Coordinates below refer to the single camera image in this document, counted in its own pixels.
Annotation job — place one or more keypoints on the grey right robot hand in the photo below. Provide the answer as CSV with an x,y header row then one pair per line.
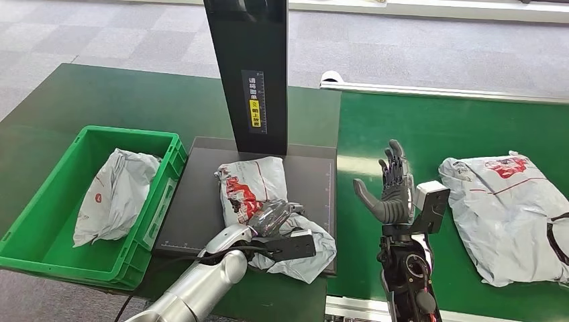
x,y
395,206

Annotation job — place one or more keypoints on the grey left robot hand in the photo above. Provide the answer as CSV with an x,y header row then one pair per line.
x,y
271,218

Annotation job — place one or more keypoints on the grey package large red print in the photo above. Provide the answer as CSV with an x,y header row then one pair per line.
x,y
249,177

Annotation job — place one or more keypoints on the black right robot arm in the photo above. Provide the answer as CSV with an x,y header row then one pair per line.
x,y
406,275

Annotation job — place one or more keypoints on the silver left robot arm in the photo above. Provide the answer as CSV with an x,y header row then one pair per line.
x,y
200,284

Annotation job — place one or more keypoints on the black inbound scanner machine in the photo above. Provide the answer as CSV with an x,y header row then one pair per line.
x,y
306,186

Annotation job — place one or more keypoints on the grey package red stripe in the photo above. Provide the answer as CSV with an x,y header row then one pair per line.
x,y
498,222

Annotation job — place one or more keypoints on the green conveyor belt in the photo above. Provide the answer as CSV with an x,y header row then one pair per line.
x,y
489,129

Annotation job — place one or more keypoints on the white conveyor roller cap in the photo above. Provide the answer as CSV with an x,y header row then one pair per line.
x,y
331,76

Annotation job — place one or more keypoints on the grey package small red logo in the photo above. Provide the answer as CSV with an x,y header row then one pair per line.
x,y
115,195

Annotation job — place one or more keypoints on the black yellow label sticker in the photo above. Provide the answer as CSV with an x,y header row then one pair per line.
x,y
254,113

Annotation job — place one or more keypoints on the white low ledge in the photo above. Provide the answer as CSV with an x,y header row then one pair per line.
x,y
444,9

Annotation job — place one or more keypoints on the green plastic crate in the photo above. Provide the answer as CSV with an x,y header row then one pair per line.
x,y
44,231

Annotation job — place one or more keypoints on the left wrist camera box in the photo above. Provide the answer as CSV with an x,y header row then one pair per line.
x,y
293,246

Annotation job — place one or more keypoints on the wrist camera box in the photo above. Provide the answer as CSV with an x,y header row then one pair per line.
x,y
433,206
293,246

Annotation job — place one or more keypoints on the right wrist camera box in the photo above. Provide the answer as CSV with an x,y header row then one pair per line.
x,y
433,206

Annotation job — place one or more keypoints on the aluminium conveyor frame rail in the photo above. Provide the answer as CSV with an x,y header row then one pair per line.
x,y
355,309

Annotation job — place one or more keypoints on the aluminium conveyor side rail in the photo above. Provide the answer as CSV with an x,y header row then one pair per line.
x,y
444,92

